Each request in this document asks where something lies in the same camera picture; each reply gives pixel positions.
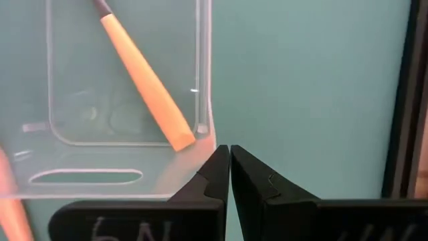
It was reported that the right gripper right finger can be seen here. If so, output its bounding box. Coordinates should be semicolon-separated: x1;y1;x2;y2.
230;144;428;241

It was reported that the clear plastic bin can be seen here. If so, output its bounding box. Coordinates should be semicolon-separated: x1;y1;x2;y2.
0;0;217;201

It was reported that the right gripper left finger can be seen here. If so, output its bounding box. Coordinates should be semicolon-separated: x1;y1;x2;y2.
47;144;232;241

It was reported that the peach handled fork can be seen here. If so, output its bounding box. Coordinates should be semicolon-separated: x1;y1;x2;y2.
0;145;35;241
92;0;197;153

